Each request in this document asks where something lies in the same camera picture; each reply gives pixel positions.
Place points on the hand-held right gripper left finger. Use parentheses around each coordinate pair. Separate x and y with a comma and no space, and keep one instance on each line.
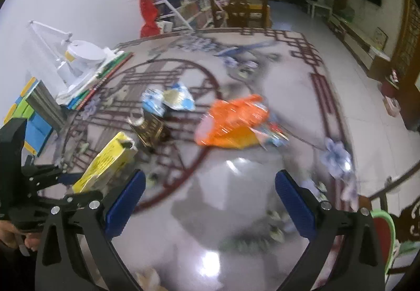
(126,202)

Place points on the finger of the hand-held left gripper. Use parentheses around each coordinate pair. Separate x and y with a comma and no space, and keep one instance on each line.
(82,196)
(73,178)

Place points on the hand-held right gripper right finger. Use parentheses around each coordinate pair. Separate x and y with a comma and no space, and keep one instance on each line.
(295,205)

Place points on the yellow carton box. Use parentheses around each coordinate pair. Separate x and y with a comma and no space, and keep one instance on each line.
(105,159)

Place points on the orange plastic bag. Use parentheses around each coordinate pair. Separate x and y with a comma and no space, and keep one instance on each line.
(233,120)

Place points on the person's left hand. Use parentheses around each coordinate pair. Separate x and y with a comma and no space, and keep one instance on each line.
(31,241)

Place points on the colourful foam mat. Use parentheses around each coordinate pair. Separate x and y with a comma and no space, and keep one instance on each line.
(32,133)

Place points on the grey ribbed panel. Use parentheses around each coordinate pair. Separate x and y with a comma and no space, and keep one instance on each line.
(46,104)

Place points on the dark brown box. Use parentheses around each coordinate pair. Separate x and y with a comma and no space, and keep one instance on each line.
(149,130)

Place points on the stack of colourful books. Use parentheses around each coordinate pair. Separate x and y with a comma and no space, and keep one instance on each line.
(90,89)

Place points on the red green chair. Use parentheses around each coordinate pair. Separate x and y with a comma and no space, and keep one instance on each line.
(384,232)

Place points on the white blue carton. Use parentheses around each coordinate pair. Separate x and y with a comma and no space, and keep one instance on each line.
(153,102)

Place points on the red book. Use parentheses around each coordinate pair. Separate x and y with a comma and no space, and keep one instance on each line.
(110,75)

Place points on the white desk lamp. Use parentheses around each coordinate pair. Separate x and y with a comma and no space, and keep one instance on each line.
(77,56)

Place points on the blue foil snack bag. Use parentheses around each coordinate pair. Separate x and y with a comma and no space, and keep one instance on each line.
(178,99)

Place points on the red pot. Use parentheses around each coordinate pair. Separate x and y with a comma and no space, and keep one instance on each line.
(390,86)

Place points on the low white bench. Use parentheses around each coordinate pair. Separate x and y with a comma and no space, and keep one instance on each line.
(357,38)

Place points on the carved wooden partition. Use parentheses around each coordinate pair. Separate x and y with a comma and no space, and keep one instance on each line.
(407,58)

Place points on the red bag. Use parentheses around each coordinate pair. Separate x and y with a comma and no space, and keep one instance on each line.
(149,9)

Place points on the framed picture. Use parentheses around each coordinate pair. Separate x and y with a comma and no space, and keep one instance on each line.
(380,37)

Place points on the wooden chair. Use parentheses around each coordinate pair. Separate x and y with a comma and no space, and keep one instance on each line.
(239,15)

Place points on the white stool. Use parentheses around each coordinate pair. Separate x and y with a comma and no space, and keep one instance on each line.
(320,7)

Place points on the white book rack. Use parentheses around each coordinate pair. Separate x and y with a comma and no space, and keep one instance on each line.
(183,5)

